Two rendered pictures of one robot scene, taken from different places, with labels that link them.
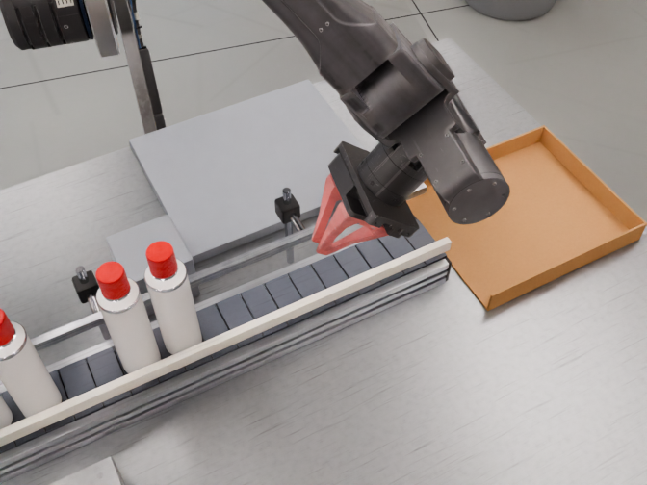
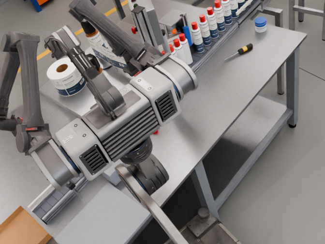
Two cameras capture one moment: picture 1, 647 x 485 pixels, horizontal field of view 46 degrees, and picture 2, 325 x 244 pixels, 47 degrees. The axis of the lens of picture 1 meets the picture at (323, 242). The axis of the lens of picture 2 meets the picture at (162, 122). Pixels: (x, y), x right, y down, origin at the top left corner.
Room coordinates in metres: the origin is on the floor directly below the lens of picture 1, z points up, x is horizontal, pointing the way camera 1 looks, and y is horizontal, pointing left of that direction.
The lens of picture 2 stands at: (1.90, 0.48, 2.31)
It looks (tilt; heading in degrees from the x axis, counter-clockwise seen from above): 47 degrees down; 175
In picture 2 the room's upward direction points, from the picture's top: 22 degrees counter-clockwise
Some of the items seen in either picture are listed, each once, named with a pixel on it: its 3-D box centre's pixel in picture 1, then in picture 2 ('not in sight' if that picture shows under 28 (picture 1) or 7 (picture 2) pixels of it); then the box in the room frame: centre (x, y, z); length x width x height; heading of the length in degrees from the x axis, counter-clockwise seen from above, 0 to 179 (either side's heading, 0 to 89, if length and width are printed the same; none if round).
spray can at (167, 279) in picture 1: (172, 300); not in sight; (0.56, 0.19, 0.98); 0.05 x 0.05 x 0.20
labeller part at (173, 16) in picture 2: not in sight; (171, 17); (0.08, 0.89, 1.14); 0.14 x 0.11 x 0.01; 118
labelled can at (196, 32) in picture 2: not in sight; (197, 37); (0.14, 0.99, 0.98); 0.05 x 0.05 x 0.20
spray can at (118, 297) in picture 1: (127, 320); not in sight; (0.53, 0.25, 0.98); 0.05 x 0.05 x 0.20
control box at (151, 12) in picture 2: not in sight; (145, 21); (0.39, 0.70, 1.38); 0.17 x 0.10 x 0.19; 173
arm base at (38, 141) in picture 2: not in sight; (44, 149); (0.97, 0.15, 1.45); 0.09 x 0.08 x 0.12; 106
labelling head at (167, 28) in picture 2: not in sight; (177, 36); (0.08, 0.89, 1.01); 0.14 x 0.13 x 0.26; 118
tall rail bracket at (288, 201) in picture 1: (296, 237); (71, 188); (0.72, 0.04, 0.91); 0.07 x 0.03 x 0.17; 28
